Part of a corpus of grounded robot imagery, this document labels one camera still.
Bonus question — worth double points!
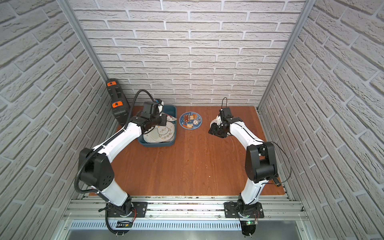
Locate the teal storage box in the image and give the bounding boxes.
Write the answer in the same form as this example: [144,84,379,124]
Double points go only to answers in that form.
[138,105,177,148]

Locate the aluminium rail frame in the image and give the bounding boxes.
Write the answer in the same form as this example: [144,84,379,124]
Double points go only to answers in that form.
[62,196,309,231]

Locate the black screwdriver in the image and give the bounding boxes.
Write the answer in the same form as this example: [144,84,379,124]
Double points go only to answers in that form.
[272,176,282,187]

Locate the floral pink coaster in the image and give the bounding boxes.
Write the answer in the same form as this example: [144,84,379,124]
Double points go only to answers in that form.
[210,116,222,127]

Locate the white dog face coaster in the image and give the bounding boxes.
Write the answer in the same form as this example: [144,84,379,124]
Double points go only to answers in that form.
[143,122,176,143]

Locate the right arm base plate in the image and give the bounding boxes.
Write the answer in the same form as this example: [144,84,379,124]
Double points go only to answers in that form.
[224,201,265,219]

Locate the blue cartoon animals coaster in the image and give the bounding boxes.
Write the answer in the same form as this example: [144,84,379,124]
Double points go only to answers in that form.
[179,112,203,130]

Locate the black orange tool case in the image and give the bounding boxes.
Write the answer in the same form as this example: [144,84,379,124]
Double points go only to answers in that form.
[107,79,130,127]

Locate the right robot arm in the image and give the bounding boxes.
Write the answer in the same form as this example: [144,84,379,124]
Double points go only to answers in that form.
[209,108,281,216]

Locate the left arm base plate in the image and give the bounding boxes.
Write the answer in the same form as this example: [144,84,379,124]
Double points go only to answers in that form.
[110,201,148,218]

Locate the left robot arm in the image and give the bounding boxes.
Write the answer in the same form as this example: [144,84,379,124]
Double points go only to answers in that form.
[74,99,167,217]

